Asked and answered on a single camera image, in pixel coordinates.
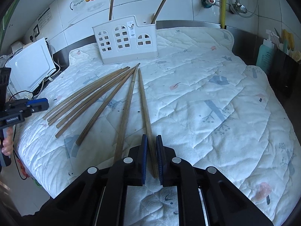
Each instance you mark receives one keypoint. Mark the metal pipe valve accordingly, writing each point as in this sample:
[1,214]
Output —
[242,9]

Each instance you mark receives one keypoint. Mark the white quilted printed mat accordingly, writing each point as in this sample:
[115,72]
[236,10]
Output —
[199,110]

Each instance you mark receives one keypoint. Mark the teal soap pump bottle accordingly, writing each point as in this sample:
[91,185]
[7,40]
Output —
[264,54]

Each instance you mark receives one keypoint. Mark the person's left hand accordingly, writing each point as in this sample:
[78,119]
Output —
[7,143]

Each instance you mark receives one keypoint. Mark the gas valve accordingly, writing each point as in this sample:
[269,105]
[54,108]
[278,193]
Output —
[208,1]

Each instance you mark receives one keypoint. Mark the white microwave oven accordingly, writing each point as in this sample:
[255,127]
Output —
[30,63]

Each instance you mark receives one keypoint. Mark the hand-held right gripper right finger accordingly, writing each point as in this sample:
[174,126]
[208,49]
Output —
[160,160]

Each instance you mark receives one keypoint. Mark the bunch of wooden chopsticks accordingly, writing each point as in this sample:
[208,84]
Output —
[122,134]

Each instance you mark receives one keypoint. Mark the black utensil caddy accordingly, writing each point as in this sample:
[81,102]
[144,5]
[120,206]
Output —
[285,75]

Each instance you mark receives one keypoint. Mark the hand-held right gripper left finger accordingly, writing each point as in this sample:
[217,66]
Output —
[144,157]

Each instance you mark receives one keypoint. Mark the black wall socket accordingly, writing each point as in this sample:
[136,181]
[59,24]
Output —
[36,31]

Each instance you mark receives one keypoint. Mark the wooden spoon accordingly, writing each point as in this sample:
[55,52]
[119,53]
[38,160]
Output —
[296,56]

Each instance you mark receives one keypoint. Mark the yellow kitchen utensil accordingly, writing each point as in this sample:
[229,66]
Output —
[288,40]

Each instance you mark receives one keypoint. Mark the single wooden chopstick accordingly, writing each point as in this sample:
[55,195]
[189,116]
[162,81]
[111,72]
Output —
[147,120]

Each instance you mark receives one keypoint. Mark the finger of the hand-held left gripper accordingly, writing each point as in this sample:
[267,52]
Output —
[38,104]

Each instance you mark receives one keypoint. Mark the white plastic chopstick holder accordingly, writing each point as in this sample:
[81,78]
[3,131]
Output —
[129,49]

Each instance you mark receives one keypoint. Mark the wall instruction sticker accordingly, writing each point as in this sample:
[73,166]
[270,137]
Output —
[44,17]

